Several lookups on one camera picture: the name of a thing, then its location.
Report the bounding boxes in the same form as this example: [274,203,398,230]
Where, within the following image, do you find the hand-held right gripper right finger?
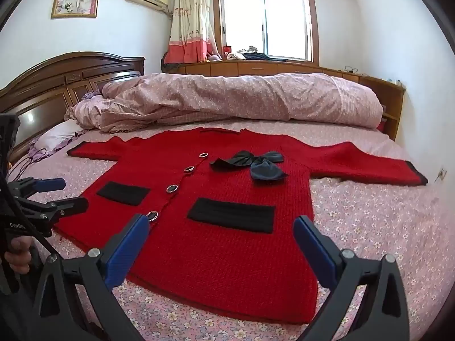
[292,215,411,341]

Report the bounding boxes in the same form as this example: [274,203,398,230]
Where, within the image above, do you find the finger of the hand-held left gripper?
[9,178,67,199]
[21,196,89,237]

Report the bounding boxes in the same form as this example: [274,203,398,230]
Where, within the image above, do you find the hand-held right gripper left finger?
[34,214,150,341]

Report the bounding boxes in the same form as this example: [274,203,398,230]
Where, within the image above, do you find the red knit cardigan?
[53,127,429,325]

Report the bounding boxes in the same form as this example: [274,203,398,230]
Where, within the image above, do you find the dark clothes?
[243,53,285,62]

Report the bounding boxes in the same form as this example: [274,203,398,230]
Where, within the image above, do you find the person's left hand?
[4,236,38,274]

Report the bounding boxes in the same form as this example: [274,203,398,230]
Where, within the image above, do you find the white lilac pillow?
[30,119,89,157]

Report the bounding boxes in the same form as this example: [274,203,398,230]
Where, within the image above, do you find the pink floral bed sheet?
[9,117,452,341]

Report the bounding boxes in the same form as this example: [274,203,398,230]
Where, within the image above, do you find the dark wooden headboard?
[0,52,146,164]

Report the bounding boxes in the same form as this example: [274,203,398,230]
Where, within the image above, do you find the pink floral duvet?
[100,72,384,134]

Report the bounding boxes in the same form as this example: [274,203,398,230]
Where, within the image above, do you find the wooden windowsill cabinet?
[178,60,406,141]

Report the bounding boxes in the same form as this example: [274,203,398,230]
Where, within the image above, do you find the cream and red curtain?
[164,0,223,65]

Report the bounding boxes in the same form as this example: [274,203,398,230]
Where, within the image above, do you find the wooden framed window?
[212,0,319,64]

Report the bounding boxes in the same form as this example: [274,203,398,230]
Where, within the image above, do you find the dark cord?
[9,147,48,180]

